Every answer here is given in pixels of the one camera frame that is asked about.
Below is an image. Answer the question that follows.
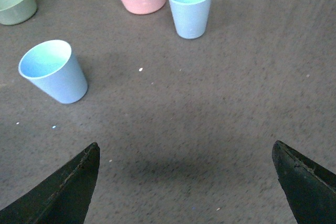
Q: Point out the blue cup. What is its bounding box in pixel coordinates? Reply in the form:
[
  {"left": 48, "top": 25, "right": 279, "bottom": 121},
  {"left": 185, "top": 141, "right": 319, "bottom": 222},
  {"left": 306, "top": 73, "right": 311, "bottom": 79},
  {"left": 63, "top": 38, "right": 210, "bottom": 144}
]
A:
[
  {"left": 18, "top": 40, "right": 88, "bottom": 104},
  {"left": 169, "top": 0, "right": 211, "bottom": 39}
]

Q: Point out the green bowl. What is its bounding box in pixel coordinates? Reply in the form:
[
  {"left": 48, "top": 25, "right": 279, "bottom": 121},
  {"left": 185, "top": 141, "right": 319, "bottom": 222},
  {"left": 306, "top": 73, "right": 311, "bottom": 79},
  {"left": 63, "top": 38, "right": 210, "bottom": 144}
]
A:
[{"left": 1, "top": 0, "right": 37, "bottom": 26}]

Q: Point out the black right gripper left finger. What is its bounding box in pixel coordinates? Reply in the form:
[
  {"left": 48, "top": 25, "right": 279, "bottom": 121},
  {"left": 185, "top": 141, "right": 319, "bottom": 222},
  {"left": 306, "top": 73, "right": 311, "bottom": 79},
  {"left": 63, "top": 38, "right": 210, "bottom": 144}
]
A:
[{"left": 1, "top": 142, "right": 100, "bottom": 223}]

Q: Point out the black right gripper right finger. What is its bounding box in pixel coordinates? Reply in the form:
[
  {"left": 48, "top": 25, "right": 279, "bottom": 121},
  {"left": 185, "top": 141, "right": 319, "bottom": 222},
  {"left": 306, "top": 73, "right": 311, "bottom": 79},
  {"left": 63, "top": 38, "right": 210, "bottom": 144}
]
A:
[{"left": 272, "top": 141, "right": 335, "bottom": 223}]

